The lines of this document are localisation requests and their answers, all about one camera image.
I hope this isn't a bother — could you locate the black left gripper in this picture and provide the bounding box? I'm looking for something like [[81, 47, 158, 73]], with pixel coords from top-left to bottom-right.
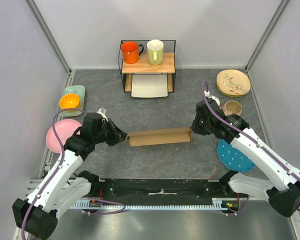
[[93, 118, 131, 147]]

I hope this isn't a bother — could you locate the brown cardboard box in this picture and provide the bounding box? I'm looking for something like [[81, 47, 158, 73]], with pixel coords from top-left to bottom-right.
[[126, 127, 192, 147]]

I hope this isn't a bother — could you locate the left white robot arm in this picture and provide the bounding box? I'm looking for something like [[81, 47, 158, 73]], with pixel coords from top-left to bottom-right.
[[12, 111, 127, 240]]

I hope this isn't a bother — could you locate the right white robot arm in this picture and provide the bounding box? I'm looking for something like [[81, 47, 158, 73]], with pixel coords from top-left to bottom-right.
[[191, 98, 300, 217]]

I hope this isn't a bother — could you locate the beige ceramic mug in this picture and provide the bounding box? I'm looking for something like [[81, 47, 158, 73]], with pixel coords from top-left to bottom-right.
[[222, 100, 243, 116]]

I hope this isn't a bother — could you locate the blue dotted plate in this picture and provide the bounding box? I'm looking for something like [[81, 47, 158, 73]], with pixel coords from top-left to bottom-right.
[[216, 139, 255, 173]]

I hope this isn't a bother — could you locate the floral beige plate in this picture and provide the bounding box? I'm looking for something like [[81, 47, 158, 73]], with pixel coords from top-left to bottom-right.
[[216, 69, 251, 98]]

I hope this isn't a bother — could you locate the pink plate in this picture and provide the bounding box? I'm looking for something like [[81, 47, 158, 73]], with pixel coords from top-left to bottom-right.
[[45, 119, 82, 154]]

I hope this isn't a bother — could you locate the white tray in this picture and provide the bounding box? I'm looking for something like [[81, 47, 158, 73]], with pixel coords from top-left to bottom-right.
[[131, 74, 168, 98]]

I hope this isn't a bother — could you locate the light green rectangular plate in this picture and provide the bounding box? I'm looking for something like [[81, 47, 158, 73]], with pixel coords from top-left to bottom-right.
[[60, 85, 86, 117]]

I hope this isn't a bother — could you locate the orange bowl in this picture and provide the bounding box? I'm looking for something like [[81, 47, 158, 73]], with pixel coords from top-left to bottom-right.
[[59, 93, 81, 112]]

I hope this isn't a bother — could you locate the orange mug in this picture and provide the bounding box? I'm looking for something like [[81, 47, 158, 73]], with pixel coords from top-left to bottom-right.
[[120, 41, 144, 64]]

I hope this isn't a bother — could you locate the pale green mug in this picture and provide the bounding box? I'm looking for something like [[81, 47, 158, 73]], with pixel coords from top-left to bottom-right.
[[147, 39, 164, 66]]

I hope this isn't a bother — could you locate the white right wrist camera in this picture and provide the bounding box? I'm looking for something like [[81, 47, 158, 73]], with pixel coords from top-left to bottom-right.
[[204, 90, 221, 107]]

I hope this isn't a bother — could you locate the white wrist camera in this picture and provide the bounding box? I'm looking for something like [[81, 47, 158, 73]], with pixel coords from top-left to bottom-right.
[[204, 90, 221, 107], [96, 107, 107, 119]]

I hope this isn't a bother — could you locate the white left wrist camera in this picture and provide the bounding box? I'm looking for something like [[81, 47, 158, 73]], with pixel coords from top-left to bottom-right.
[[96, 107, 107, 119]]

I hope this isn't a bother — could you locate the black wire wooden shelf rack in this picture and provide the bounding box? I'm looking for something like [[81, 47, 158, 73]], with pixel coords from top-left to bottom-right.
[[118, 39, 176, 93]]

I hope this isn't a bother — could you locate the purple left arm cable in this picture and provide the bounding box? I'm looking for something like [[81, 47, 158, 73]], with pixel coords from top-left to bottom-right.
[[20, 109, 126, 240]]

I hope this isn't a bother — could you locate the white cable duct rail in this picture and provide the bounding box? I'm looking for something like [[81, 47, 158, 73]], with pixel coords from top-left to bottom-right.
[[70, 198, 239, 212]]

